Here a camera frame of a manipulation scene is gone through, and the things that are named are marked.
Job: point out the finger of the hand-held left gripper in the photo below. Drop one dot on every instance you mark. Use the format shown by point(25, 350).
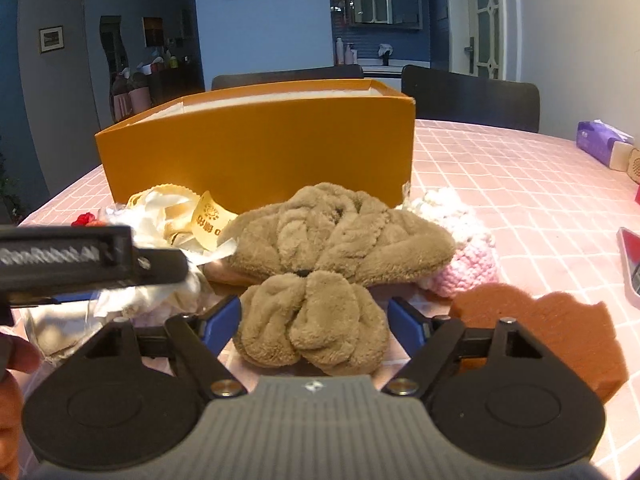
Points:
point(160, 266)

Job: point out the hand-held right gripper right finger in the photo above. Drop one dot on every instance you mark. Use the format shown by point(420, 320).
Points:
point(406, 317)

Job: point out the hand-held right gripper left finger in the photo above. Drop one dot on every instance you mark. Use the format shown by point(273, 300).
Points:
point(223, 317)

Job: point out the clear plastic bag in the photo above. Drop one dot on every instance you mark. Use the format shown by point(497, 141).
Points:
point(150, 300)

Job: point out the cream ribbon bundle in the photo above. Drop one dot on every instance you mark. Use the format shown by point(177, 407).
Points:
point(170, 220)

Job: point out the brown fluffy towel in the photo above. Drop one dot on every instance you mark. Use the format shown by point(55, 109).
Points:
point(325, 240)

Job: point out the brown flower-shaped sponge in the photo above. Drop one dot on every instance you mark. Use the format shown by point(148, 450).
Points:
point(550, 330)

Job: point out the orange cardboard box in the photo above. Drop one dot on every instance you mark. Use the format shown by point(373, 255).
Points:
point(260, 150)

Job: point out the person's left hand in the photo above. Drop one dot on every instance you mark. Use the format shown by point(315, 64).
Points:
point(15, 355)

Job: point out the small red ornament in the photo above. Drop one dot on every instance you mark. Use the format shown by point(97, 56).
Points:
point(84, 220)

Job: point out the pink knitted hat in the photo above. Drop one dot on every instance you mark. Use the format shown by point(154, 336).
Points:
point(465, 260)

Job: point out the pink checkered tablecloth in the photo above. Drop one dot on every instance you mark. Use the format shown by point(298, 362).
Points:
point(500, 170)

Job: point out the dark sideboard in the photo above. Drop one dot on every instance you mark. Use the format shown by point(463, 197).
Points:
point(175, 82)

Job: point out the small framed picture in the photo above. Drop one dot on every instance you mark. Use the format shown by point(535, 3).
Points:
point(51, 40)

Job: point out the black dining chair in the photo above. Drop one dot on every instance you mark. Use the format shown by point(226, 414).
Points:
point(280, 77)
point(475, 100)

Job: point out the pink phone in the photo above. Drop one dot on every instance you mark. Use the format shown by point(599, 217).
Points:
point(631, 265)

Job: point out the dark framed picture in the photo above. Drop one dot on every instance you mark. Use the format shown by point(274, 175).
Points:
point(152, 31)

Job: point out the purple tissue pack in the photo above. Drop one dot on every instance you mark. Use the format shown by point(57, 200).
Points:
point(597, 140)

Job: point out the pink bottles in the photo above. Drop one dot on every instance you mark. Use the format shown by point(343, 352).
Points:
point(345, 52)

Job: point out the beige round speaker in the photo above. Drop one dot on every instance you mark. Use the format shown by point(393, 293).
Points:
point(631, 162)

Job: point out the white glass-panel door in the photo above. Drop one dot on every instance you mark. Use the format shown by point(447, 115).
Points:
point(480, 20)

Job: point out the wavy wall mirror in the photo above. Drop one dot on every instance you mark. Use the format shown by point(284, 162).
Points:
point(112, 42)

